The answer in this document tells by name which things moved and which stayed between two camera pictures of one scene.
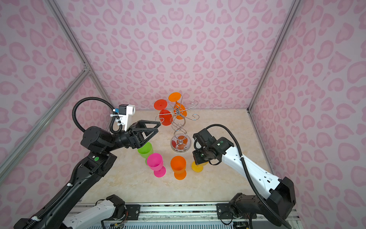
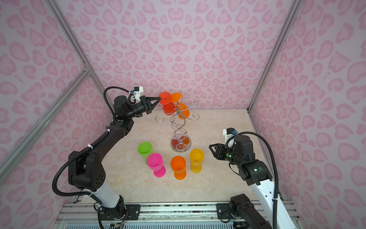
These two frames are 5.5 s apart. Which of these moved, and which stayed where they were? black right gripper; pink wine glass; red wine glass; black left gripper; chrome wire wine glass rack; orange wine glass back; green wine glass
Moved: black right gripper; red wine glass; black left gripper
Stayed: chrome wire wine glass rack; orange wine glass back; green wine glass; pink wine glass
